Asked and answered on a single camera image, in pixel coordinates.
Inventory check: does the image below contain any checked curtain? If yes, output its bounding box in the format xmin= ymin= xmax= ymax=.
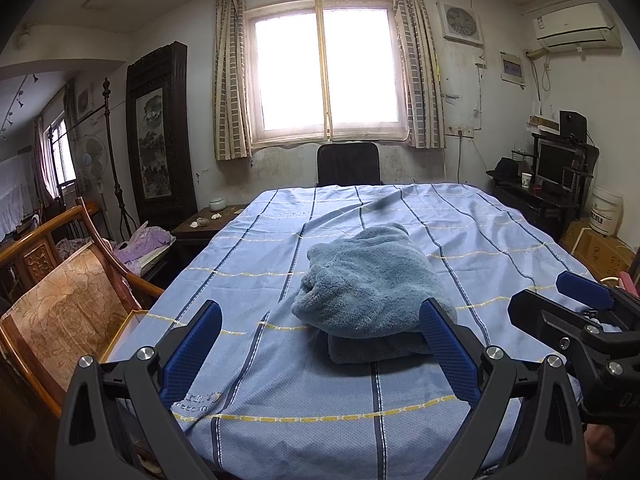
xmin=391 ymin=0 xmax=447 ymax=150
xmin=214 ymin=0 xmax=252 ymax=162

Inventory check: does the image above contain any yellow rimmed storage box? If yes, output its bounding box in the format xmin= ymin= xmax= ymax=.
xmin=97 ymin=308 xmax=153 ymax=363

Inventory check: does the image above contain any black speaker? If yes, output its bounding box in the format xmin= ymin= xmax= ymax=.
xmin=559 ymin=110 xmax=588 ymax=138

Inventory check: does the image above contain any black hat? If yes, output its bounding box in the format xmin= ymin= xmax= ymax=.
xmin=486 ymin=157 xmax=523 ymax=181

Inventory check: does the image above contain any dark desk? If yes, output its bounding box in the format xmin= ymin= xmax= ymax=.
xmin=487 ymin=132 xmax=601 ymax=241

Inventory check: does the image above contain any computer monitor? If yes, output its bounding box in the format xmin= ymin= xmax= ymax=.
xmin=536 ymin=138 xmax=583 ymax=196

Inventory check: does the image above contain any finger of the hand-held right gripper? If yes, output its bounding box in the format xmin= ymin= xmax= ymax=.
xmin=556 ymin=270 xmax=640 ymax=317
xmin=507 ymin=289 xmax=608 ymax=357

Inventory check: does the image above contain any dark coat stand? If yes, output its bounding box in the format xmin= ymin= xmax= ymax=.
xmin=100 ymin=77 xmax=136 ymax=243

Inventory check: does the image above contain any white plastic bucket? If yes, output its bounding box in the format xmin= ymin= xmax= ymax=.
xmin=590 ymin=186 xmax=624 ymax=237

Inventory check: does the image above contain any dark wooden side table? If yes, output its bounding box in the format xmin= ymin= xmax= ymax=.
xmin=171 ymin=204 xmax=251 ymax=261

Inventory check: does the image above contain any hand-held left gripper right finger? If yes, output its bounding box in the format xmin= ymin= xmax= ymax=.
xmin=418 ymin=297 xmax=586 ymax=480

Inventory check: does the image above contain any person's right hand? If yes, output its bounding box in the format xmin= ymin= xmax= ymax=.
xmin=585 ymin=422 xmax=619 ymax=467

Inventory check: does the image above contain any blue fleece garment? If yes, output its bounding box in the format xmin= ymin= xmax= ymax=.
xmin=291 ymin=222 xmax=458 ymax=365

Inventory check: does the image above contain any white air conditioner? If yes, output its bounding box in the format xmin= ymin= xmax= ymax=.
xmin=520 ymin=2 xmax=623 ymax=51

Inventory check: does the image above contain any wooden armchair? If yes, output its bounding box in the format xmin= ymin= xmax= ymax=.
xmin=0 ymin=197 xmax=166 ymax=421

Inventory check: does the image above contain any white standing fan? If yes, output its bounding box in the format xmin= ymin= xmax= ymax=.
xmin=80 ymin=134 xmax=107 ymax=196

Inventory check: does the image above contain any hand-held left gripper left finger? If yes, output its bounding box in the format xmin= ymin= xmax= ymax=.
xmin=54 ymin=299 xmax=223 ymax=480

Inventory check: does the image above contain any blue striped bed sheet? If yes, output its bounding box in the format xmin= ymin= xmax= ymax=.
xmin=102 ymin=182 xmax=601 ymax=480

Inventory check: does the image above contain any black office chair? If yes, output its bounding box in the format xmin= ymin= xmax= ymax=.
xmin=316 ymin=142 xmax=383 ymax=188

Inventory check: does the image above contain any large window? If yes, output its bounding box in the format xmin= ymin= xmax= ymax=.
xmin=245 ymin=0 xmax=408 ymax=148

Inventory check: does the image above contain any dark framed painting panel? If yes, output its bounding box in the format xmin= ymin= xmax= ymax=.
xmin=125 ymin=41 xmax=198 ymax=218

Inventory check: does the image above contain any purple cloth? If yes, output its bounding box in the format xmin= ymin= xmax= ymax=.
xmin=116 ymin=221 xmax=176 ymax=266

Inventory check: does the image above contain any white electrical panel box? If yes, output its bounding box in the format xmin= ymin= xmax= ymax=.
xmin=500 ymin=51 xmax=526 ymax=86

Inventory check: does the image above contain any white wall exhaust fan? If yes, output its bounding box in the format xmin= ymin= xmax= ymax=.
xmin=438 ymin=1 xmax=485 ymax=47

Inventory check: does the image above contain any cardboard box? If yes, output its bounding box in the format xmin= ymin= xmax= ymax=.
xmin=560 ymin=217 xmax=638 ymax=283

